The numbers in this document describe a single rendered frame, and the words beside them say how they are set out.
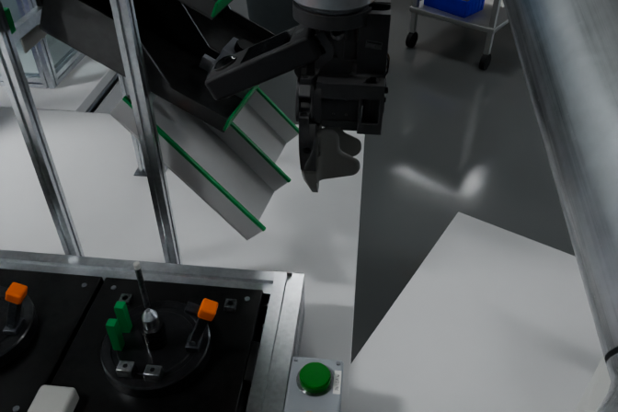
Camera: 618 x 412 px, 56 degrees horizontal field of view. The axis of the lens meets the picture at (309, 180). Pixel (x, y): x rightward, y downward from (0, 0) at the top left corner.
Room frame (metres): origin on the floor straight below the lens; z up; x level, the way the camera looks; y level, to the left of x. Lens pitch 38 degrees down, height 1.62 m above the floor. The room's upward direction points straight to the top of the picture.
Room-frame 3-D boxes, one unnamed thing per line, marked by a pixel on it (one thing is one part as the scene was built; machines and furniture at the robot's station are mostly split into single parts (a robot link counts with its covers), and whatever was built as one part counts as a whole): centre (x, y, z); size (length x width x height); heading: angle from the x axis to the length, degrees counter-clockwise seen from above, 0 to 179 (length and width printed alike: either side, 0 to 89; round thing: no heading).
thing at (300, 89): (0.50, -0.03, 1.37); 0.09 x 0.08 x 0.12; 84
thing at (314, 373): (0.44, -0.01, 0.96); 0.04 x 0.04 x 0.02
